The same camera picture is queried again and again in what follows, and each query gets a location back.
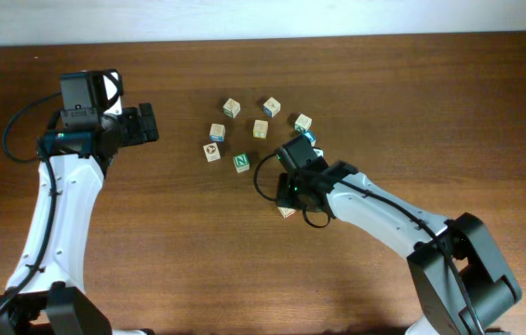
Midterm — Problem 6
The wooden block carrot drawing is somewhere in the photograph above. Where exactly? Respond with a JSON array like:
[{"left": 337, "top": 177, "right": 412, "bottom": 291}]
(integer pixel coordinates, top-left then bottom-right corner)
[{"left": 277, "top": 207, "right": 296, "bottom": 218}]

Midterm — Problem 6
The wooden block blue L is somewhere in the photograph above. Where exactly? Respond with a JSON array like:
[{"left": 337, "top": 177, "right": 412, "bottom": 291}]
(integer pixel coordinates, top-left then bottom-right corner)
[{"left": 303, "top": 130, "right": 317, "bottom": 146}]

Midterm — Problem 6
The wooden block green A side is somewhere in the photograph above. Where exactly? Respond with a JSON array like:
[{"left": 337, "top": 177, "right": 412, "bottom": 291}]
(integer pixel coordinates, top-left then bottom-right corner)
[{"left": 294, "top": 114, "right": 313, "bottom": 133}]

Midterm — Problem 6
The wooden block green N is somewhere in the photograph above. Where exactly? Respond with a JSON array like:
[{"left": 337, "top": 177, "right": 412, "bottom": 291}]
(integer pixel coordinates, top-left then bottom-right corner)
[{"left": 233, "top": 153, "right": 250, "bottom": 173}]

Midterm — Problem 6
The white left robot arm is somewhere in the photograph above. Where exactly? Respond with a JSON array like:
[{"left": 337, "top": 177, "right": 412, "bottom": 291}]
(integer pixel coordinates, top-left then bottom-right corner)
[{"left": 6, "top": 103, "right": 159, "bottom": 294}]

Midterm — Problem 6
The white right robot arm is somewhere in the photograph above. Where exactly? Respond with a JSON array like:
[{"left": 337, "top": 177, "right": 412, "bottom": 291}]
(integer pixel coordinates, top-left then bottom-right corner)
[{"left": 277, "top": 157, "right": 522, "bottom": 334}]

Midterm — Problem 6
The wooden block yellow side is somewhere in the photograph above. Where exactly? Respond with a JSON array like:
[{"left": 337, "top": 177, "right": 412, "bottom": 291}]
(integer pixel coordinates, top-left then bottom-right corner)
[{"left": 253, "top": 120, "right": 269, "bottom": 139}]

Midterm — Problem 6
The wooden block soccer ball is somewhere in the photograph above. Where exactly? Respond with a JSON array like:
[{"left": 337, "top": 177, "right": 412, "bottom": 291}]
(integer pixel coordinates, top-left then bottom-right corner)
[{"left": 203, "top": 142, "right": 221, "bottom": 162}]

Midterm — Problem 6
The wooden block blue bottom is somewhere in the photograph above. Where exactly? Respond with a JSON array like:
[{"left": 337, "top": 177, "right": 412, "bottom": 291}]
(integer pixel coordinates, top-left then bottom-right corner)
[{"left": 209, "top": 124, "right": 225, "bottom": 142}]

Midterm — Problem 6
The wooden block blue side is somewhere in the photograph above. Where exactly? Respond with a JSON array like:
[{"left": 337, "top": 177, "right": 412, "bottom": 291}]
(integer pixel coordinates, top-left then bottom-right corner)
[{"left": 263, "top": 97, "right": 281, "bottom": 118}]

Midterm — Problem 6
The wooden block green V side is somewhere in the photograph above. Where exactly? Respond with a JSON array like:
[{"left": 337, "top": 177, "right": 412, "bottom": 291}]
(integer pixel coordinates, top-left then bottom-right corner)
[{"left": 223, "top": 98, "right": 241, "bottom": 118}]

